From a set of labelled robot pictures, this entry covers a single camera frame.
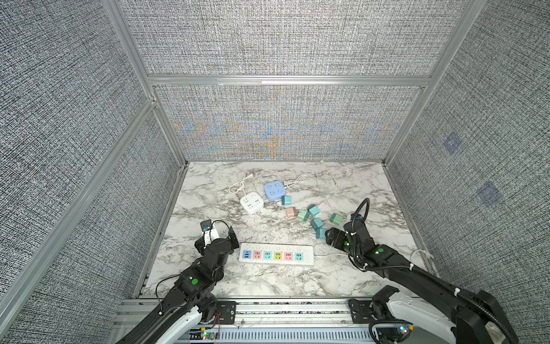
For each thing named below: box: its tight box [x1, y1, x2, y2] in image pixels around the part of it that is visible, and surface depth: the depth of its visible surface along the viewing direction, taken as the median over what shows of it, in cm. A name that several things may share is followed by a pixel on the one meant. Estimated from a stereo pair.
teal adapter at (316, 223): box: [310, 217, 325, 230], surface depth 96 cm
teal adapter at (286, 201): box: [281, 195, 292, 206], surface depth 103 cm
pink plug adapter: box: [285, 206, 298, 219], surface depth 99 cm
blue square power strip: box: [264, 181, 286, 201], surface depth 106 cm
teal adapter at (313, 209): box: [307, 204, 321, 216], surface depth 100 cm
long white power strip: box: [238, 242, 315, 266], surface depth 85 cm
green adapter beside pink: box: [297, 209, 310, 222], surface depth 99 cm
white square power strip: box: [239, 192, 265, 214], surface depth 102 cm
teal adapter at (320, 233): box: [315, 227, 326, 239], surface depth 93 cm
